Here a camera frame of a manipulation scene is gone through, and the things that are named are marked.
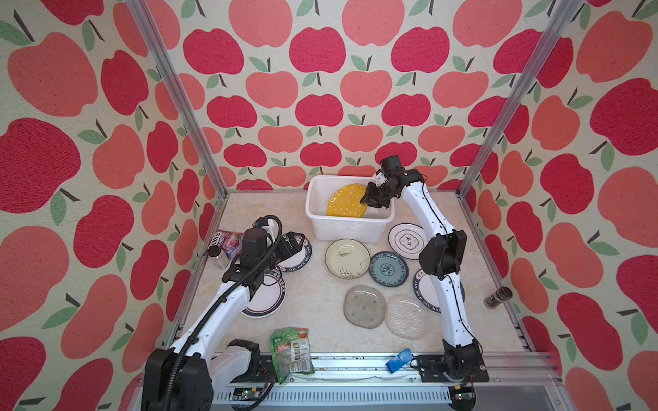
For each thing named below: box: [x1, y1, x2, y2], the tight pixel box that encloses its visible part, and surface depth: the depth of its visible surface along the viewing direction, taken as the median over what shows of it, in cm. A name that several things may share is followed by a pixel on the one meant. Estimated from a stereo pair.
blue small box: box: [385, 347, 414, 374], surface depth 75 cm
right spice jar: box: [483, 285, 514, 310], surface depth 82 cm
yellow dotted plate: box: [326, 184, 368, 219], surface depth 106 cm
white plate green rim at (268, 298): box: [239, 270, 288, 320], surface depth 88 cm
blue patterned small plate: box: [368, 250, 410, 288], surface depth 97 cm
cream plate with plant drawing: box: [324, 238, 371, 280], surface depth 98 cm
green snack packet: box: [269, 327, 316, 385], surface depth 78 cm
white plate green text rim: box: [277, 238, 313, 273], surface depth 97 cm
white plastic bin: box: [305, 174, 395, 243], surface depth 104 cm
